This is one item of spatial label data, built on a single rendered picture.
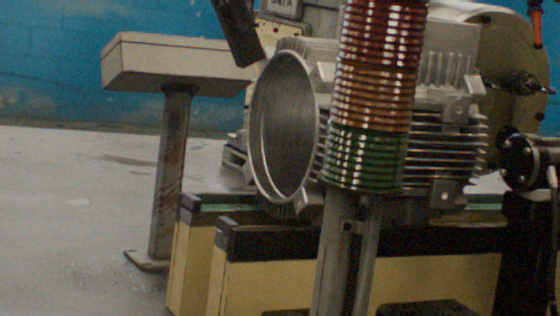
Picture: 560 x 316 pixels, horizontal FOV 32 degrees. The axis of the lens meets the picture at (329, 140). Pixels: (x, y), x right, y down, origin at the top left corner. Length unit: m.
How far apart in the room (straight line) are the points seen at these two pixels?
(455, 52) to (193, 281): 0.37
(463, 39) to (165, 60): 0.35
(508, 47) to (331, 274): 0.79
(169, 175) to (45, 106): 5.52
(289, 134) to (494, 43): 0.43
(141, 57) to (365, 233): 0.51
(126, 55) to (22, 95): 5.55
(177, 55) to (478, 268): 0.42
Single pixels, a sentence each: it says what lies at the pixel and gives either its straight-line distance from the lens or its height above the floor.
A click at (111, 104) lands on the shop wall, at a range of 6.77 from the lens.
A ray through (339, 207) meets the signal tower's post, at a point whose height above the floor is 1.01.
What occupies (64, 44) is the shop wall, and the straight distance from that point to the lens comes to 6.67.
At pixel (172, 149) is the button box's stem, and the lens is 1.19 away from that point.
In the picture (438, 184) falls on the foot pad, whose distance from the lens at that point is 1.01.
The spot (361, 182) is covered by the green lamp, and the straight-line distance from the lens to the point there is 0.68.
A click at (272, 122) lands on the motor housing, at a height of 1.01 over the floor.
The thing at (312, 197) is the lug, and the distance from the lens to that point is 0.96.
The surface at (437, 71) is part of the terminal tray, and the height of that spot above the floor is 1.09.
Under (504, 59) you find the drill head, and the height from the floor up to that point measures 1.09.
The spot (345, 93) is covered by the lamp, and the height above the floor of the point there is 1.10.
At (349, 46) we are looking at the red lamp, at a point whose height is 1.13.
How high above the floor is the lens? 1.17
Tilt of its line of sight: 9 degrees down
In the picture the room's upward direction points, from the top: 8 degrees clockwise
